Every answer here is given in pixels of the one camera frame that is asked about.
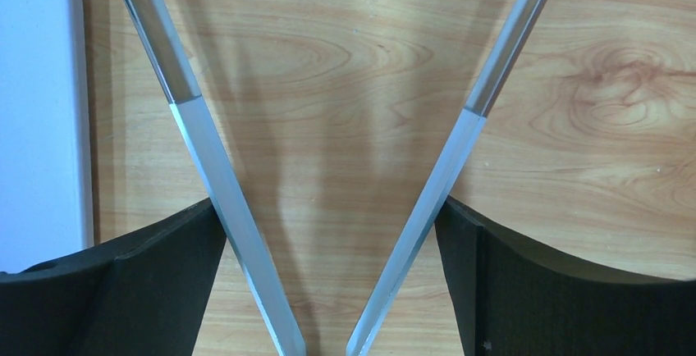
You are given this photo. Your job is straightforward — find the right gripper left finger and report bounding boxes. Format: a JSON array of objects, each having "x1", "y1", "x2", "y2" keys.
[{"x1": 1, "y1": 199, "x2": 227, "y2": 355}]

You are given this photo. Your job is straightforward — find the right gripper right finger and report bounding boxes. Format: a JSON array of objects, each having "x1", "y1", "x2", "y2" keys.
[{"x1": 435, "y1": 198, "x2": 695, "y2": 355}]

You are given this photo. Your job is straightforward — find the metal tongs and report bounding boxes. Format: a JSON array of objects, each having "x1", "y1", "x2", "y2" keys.
[{"x1": 124, "y1": 0, "x2": 547, "y2": 355}]

